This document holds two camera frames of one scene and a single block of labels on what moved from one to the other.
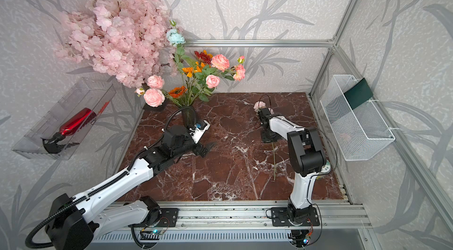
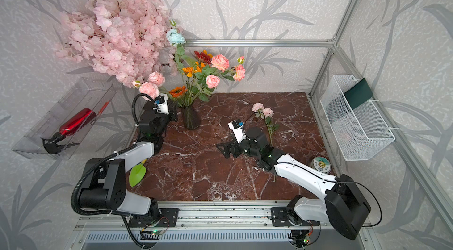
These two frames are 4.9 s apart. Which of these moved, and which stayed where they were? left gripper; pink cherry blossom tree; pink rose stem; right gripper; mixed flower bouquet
Moved: left gripper; right gripper
Stayed: pink rose stem; mixed flower bouquet; pink cherry blossom tree
